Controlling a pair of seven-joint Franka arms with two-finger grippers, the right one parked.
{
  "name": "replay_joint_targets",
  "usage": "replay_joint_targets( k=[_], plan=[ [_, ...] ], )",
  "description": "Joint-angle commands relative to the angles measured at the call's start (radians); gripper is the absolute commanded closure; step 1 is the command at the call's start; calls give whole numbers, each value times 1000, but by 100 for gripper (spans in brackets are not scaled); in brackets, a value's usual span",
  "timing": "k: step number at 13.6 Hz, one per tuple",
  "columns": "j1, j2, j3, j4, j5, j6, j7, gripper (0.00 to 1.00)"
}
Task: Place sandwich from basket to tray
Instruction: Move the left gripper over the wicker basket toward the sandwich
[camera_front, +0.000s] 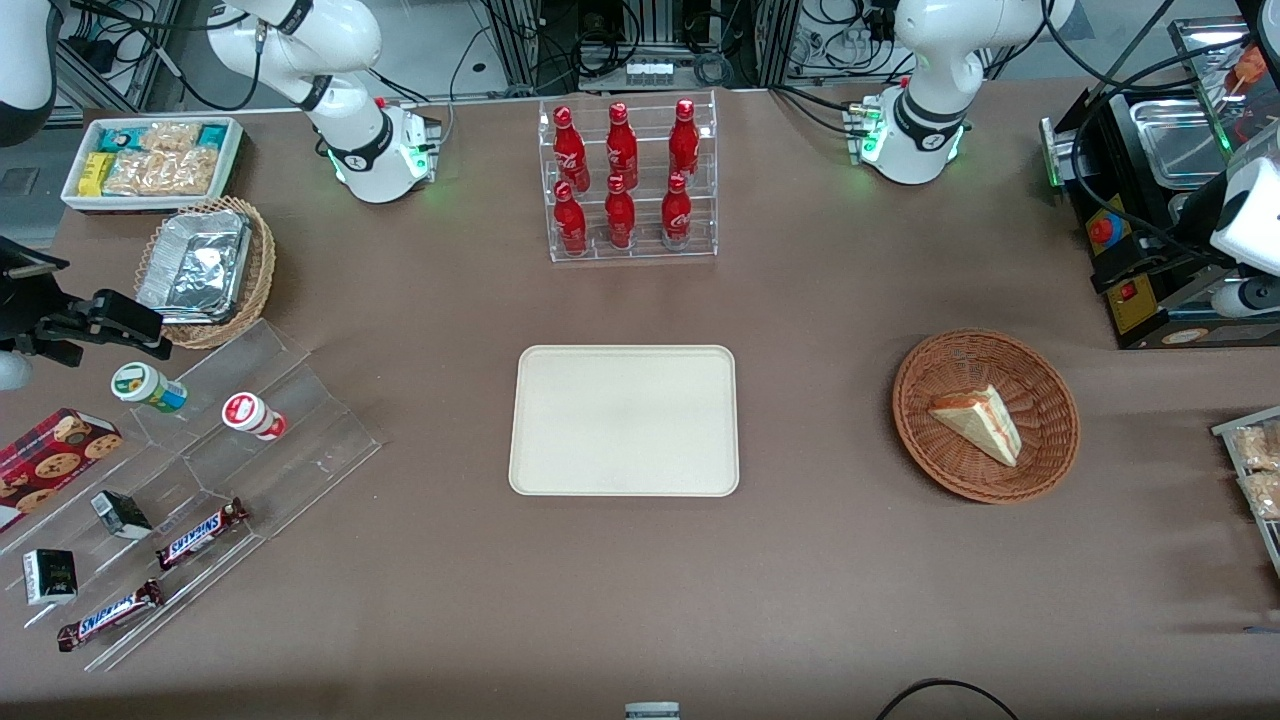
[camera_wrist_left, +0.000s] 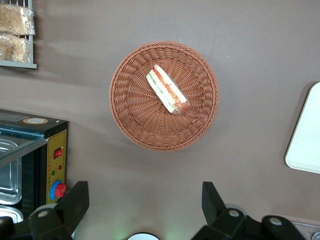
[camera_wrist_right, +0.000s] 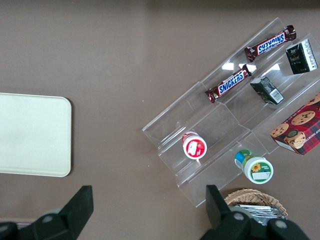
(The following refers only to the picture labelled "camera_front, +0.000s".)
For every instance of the red emergency button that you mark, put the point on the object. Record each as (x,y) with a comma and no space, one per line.
(1103,230)

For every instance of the red label yogurt cup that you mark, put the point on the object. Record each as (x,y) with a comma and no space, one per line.
(252,416)

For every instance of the white rectangular snack bin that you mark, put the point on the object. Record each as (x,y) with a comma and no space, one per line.
(75,198)

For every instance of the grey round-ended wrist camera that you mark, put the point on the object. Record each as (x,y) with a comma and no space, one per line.
(10,370)
(1250,298)

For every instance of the clear acrylic tiered stand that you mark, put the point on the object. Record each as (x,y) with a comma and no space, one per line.
(300,440)

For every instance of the small grey object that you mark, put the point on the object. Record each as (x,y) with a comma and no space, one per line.
(652,712)

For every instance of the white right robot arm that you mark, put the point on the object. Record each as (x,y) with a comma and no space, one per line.
(365,150)

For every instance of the clear acrylic bottle rack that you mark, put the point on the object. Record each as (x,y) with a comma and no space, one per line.
(645,215)

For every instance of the black sealing machine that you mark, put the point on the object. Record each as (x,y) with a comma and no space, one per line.
(1150,290)

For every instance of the white power strip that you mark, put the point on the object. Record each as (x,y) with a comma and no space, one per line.
(648,72)

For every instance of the clear cracker packet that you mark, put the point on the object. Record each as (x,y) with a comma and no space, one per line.
(1258,447)
(1265,495)

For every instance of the steel machine tray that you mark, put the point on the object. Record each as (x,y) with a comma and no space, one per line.
(1175,140)

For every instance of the brown wicker basket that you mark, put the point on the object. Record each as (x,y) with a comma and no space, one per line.
(940,450)

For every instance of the beige plastic tray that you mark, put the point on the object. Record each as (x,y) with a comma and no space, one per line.
(625,420)

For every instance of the grey round-ended left wrist camera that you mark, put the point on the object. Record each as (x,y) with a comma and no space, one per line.
(1250,298)

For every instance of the teal snack packet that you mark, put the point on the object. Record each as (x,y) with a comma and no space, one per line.
(120,138)

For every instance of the light wicker basket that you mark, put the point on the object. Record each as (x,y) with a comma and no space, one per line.
(258,270)

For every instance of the yellow snack packet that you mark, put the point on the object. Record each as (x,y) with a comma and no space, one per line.
(95,175)

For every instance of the small black box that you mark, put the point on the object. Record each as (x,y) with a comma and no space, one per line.
(50,577)
(122,515)

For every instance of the red cookie box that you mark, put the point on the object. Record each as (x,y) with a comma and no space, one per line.
(50,460)

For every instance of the green label yogurt cup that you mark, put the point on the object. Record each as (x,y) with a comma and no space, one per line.
(148,387)

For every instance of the clear cracker bag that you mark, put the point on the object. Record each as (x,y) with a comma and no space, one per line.
(165,172)

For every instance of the grey snack tray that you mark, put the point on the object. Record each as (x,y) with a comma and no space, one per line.
(1225,430)

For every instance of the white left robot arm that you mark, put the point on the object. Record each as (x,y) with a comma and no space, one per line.
(930,100)

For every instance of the grey round-ended right wrist camera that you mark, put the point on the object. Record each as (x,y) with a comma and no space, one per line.
(10,370)

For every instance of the brown chocolate bar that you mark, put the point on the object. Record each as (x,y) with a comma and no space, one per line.
(200,533)
(110,615)

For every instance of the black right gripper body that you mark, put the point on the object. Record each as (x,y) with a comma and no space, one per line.
(22,302)

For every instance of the triangle sandwich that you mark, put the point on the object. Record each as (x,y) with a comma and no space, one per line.
(980,425)

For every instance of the aluminium foil container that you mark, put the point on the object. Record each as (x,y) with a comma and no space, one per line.
(195,268)

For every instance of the red cola bottle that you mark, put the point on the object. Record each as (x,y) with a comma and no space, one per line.
(620,215)
(570,222)
(684,140)
(621,150)
(677,212)
(571,150)

